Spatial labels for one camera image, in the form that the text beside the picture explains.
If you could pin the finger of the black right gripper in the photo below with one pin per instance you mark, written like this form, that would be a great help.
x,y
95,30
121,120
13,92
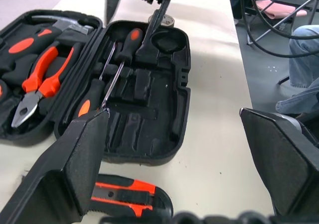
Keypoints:
x,y
113,2
158,22

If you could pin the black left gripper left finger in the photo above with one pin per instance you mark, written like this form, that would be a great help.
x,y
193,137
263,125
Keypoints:
x,y
62,174

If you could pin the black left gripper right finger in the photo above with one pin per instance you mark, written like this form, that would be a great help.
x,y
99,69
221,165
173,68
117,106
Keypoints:
x,y
284,164

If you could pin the roll of tape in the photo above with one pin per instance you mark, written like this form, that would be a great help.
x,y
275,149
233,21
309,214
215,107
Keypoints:
x,y
167,20

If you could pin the orange and black utility knife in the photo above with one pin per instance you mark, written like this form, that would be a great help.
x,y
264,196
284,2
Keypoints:
x,y
139,186

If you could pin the black plastic tool case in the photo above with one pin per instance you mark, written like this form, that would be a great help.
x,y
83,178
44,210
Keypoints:
x,y
149,104

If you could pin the person in dark trousers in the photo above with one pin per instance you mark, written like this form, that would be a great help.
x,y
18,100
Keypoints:
x,y
236,0

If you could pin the person in blue jeans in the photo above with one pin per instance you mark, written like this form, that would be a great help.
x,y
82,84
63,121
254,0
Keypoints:
x,y
304,59

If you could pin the folding chair with pink cushion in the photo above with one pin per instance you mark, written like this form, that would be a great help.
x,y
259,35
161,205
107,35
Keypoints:
x,y
274,7

